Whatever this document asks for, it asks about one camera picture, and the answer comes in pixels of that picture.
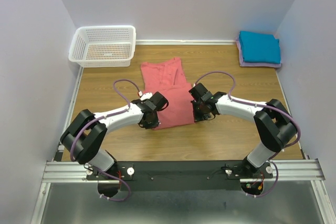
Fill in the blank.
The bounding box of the pink t shirt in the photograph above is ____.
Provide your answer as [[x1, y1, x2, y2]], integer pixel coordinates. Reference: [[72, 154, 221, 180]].
[[141, 57, 194, 130]]

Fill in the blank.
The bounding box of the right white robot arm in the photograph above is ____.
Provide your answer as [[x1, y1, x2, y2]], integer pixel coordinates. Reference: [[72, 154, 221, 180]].
[[189, 83, 300, 178]]

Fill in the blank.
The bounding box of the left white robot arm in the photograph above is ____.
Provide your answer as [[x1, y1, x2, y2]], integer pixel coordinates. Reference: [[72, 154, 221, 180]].
[[60, 92, 169, 179]]

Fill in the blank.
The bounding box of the folded lavender t shirt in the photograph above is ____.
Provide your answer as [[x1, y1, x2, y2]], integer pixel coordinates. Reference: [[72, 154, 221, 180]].
[[236, 38, 282, 69]]

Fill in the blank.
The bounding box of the white plastic basket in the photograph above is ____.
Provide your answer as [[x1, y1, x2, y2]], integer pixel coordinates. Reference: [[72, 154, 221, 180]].
[[68, 25, 136, 68]]

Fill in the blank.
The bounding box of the folded teal t shirt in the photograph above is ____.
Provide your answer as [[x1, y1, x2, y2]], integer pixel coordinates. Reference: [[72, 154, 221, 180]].
[[238, 31, 281, 64]]

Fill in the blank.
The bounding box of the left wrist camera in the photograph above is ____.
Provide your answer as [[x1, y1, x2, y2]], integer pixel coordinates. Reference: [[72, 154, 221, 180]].
[[138, 91, 153, 101]]

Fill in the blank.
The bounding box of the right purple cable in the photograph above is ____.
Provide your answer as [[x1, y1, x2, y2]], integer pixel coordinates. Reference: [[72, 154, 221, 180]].
[[194, 71, 302, 198]]

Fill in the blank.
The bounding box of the purple cable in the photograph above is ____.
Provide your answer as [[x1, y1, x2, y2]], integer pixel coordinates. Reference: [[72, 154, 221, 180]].
[[70, 79, 144, 201], [194, 71, 302, 198]]

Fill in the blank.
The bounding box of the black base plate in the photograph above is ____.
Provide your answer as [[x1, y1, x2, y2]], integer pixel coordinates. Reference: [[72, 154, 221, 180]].
[[86, 161, 274, 196]]

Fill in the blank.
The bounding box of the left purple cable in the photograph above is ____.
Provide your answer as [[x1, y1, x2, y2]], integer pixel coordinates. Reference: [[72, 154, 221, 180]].
[[70, 79, 144, 201]]

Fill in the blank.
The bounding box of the aluminium rail frame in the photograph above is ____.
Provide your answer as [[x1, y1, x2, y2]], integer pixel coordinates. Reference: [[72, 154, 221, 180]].
[[30, 68, 328, 224]]

